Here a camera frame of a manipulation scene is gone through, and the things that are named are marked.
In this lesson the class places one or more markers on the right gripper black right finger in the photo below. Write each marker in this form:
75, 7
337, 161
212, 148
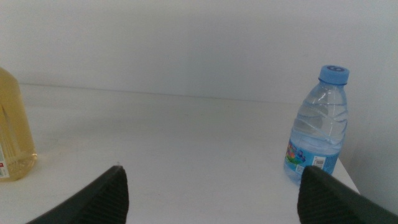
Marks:
329, 202

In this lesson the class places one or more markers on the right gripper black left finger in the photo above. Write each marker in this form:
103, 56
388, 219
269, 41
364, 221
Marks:
102, 199

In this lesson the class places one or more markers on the small water bottle blue cap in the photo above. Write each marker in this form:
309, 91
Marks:
317, 130

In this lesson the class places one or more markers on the yellow juice bottle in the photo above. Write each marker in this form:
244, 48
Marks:
12, 130

